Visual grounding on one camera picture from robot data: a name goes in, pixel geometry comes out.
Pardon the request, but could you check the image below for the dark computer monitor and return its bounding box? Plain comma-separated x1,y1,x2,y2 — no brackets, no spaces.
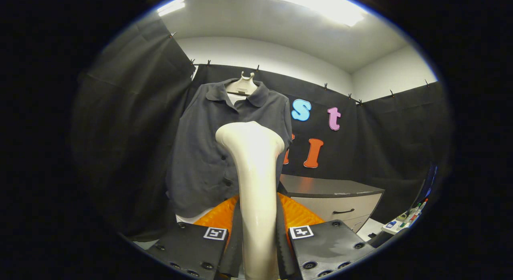
423,164,438,200

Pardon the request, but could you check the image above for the beige steamer stand hanger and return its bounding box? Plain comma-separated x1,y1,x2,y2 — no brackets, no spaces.
226,71,258,97

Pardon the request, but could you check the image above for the large ceiling light panel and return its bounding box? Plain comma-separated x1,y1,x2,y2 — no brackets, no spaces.
267,0,367,27

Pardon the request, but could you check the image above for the small ceiling light panel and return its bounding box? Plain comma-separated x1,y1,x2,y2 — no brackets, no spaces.
156,0,187,17

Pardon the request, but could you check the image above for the grey drawer cabinet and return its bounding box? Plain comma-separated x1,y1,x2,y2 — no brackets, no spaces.
279,174,385,232

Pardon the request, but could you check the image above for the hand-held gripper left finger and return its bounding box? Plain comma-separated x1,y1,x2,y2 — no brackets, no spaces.
144,194,244,280

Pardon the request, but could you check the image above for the dark grey button shirt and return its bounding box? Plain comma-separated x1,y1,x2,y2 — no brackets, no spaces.
166,79,293,219

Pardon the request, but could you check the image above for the black backdrop cloth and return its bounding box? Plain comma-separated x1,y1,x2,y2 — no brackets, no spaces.
72,19,451,238

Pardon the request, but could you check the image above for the cluster of small desk items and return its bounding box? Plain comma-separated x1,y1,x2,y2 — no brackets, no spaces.
383,198,428,232

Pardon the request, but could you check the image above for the white garment steamer head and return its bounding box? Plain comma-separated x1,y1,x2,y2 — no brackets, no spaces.
216,122,285,280

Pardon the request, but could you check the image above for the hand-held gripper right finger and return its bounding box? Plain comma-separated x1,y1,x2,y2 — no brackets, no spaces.
277,192,375,280

